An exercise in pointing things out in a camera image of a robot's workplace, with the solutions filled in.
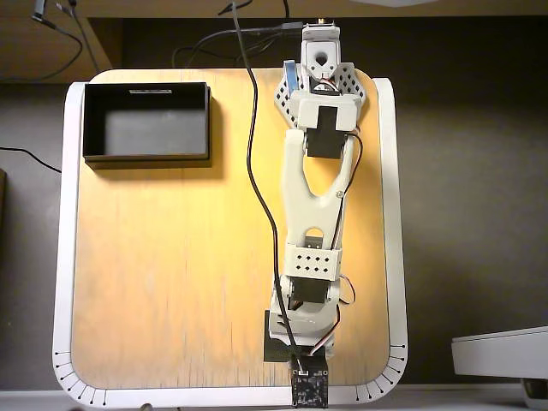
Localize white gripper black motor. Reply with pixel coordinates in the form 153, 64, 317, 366
263, 295, 343, 364

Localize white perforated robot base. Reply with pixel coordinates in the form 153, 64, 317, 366
273, 59, 370, 129

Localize black open bin box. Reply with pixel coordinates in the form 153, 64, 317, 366
83, 80, 214, 169

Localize white plastic device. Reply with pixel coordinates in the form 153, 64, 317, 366
450, 325, 548, 410

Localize blue table clamp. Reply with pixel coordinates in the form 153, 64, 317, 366
283, 59, 301, 102

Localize white table rim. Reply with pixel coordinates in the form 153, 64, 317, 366
51, 76, 410, 408

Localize white rounded object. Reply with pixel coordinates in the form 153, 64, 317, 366
348, 0, 432, 8

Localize black wrist camera board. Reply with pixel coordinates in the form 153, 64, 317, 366
290, 355, 331, 408

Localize black camera cable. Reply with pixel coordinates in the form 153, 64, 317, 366
217, 0, 307, 369

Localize black usb cable with plug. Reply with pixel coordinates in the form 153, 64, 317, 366
170, 20, 301, 69

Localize thin black cable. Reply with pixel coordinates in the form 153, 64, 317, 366
0, 146, 63, 174

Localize looping black cable with plug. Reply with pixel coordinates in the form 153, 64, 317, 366
0, 0, 85, 85

